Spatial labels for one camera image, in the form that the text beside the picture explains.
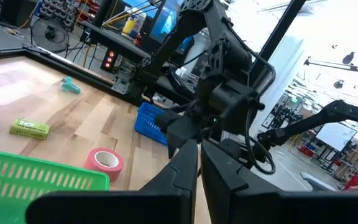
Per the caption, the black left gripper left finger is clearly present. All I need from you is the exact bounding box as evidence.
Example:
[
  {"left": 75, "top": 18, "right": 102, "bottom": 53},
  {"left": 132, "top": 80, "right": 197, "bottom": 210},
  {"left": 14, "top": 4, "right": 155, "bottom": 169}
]
[{"left": 25, "top": 139, "right": 198, "bottom": 224}]

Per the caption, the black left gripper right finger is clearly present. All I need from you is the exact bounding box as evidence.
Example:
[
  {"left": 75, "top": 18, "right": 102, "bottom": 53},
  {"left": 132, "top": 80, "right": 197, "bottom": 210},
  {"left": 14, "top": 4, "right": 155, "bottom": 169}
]
[{"left": 201, "top": 140, "right": 358, "bottom": 224}]

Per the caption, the green staples box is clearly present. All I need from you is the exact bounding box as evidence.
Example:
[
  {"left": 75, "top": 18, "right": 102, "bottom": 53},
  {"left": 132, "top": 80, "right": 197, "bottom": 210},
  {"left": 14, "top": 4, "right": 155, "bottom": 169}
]
[{"left": 9, "top": 118, "right": 50, "bottom": 141}]

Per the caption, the pink tape roll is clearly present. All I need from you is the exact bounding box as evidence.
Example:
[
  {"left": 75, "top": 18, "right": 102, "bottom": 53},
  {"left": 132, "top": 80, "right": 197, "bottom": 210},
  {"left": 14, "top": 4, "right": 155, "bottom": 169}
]
[{"left": 84, "top": 147, "right": 124, "bottom": 182}]

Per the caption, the teal staple remover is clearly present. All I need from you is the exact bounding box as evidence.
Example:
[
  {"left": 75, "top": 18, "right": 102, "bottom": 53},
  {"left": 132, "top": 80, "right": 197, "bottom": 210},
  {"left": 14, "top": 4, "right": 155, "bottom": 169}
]
[{"left": 61, "top": 76, "right": 82, "bottom": 95}]

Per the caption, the blue plastic basket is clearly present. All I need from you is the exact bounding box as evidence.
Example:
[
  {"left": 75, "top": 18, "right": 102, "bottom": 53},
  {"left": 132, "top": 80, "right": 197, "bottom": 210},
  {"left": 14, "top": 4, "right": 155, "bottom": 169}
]
[{"left": 134, "top": 101, "right": 169, "bottom": 146}]

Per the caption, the black box with red lights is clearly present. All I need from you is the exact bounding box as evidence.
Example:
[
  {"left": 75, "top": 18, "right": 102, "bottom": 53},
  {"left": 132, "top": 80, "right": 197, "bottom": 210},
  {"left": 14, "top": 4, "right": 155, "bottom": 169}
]
[{"left": 101, "top": 48, "right": 118, "bottom": 73}]

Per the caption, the computer monitor blue screen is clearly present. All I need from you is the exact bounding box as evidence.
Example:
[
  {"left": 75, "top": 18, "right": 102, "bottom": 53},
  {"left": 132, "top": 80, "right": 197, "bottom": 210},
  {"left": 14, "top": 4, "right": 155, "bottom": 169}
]
[{"left": 149, "top": 0, "right": 183, "bottom": 44}]

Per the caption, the white background display screen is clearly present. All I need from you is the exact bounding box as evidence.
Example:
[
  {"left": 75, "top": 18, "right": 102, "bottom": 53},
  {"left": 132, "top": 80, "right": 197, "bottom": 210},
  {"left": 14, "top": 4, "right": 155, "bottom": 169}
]
[{"left": 314, "top": 122, "right": 358, "bottom": 152}]

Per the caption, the yellow bottle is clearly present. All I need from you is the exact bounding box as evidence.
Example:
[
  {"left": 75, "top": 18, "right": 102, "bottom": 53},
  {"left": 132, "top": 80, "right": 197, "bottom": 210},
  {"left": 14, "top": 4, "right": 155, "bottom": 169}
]
[{"left": 122, "top": 15, "right": 136, "bottom": 36}]

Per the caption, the green plastic basket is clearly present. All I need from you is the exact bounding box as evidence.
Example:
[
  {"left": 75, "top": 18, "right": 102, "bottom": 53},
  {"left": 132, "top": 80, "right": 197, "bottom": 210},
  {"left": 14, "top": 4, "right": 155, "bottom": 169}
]
[{"left": 0, "top": 147, "right": 111, "bottom": 224}]

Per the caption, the black floor fan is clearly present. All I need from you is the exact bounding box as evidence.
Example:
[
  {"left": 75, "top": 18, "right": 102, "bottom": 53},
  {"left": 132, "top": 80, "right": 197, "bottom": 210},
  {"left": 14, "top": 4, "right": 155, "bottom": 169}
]
[{"left": 30, "top": 17, "right": 70, "bottom": 54}]

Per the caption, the small parts drawer organizer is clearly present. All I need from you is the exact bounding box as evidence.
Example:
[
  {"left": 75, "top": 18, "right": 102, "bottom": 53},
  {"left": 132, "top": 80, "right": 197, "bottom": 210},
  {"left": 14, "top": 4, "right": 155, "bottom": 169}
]
[{"left": 38, "top": 0, "right": 80, "bottom": 28}]

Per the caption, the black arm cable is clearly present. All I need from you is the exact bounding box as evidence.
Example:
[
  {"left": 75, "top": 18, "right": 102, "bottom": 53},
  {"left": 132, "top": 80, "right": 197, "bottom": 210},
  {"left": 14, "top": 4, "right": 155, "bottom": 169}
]
[{"left": 244, "top": 107, "right": 277, "bottom": 175}]

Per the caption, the black upright frame post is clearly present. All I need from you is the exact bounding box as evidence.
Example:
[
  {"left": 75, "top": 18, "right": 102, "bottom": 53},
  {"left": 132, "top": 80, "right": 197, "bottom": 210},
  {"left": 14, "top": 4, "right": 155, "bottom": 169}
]
[{"left": 249, "top": 0, "right": 307, "bottom": 86}]

